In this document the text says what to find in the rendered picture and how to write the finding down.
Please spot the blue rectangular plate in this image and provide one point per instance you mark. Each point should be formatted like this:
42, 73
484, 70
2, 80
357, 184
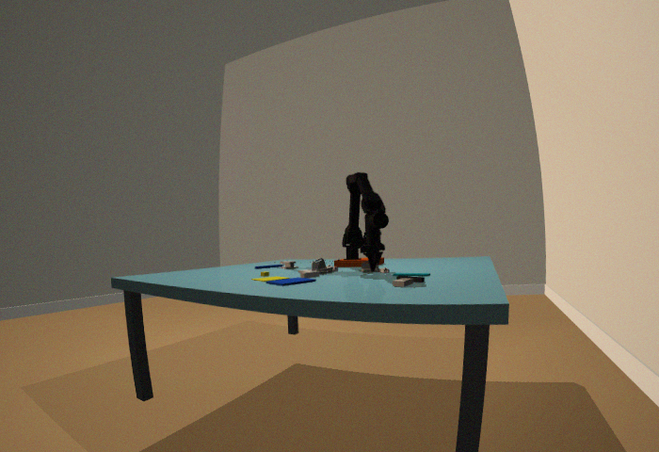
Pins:
291, 281

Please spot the yellow rectangular plate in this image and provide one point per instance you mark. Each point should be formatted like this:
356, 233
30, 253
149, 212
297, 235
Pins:
270, 279

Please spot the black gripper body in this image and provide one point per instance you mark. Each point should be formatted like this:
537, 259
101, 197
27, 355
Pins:
373, 244

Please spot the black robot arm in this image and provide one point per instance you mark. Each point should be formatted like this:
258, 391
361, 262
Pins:
372, 206

